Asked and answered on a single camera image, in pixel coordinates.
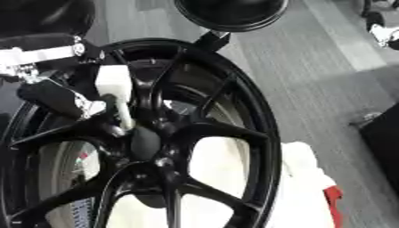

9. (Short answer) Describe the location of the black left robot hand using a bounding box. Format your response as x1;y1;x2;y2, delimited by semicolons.
0;32;110;121

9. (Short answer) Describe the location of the white pin with flat head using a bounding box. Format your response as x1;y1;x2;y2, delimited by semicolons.
94;64;137;131

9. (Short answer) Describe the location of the black spoked wheel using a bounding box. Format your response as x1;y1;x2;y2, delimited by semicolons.
0;37;284;228

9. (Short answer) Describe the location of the black round disc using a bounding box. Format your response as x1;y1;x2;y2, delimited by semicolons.
173;0;290;33

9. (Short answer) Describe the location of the white cloth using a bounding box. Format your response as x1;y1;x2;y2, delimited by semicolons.
265;142;338;228

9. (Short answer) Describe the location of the red flat object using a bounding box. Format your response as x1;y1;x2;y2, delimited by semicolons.
322;185;345;228

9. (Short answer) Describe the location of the black cabinet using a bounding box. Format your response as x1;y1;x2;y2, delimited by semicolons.
356;102;399;198

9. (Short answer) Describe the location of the black square post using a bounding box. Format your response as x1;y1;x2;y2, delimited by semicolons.
193;29;234;52

